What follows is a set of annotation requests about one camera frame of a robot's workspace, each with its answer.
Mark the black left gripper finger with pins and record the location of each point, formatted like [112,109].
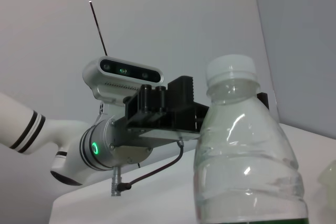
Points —
[264,98]

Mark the green glass fruit plate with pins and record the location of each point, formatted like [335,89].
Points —
[329,176]

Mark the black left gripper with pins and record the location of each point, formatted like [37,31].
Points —
[147,119]

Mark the clear green-label water bottle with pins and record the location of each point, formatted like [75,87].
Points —
[244,155]

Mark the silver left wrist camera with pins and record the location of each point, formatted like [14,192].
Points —
[126,72]

